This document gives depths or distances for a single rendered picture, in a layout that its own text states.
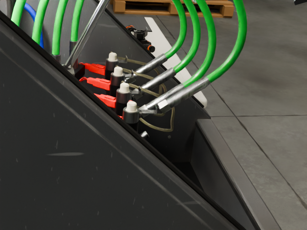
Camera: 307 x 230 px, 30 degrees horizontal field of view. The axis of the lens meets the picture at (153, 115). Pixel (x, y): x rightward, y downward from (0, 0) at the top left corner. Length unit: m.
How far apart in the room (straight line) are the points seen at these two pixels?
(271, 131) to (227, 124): 0.27
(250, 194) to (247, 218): 0.05
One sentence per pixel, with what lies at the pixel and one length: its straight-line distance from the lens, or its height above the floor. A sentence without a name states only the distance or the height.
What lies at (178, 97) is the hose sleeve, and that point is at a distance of 0.97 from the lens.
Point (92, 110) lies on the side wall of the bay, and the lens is 0.57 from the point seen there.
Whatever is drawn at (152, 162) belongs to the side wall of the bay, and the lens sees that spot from 0.61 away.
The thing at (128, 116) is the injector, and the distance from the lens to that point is 0.96.
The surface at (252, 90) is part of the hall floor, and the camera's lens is 4.15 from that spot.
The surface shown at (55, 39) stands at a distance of 1.07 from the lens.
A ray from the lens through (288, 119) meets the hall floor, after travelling 3.80.
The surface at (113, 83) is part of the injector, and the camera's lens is 1.11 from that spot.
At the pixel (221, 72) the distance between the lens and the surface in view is 0.97.
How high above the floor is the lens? 1.53
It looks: 25 degrees down
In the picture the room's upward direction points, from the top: 6 degrees clockwise
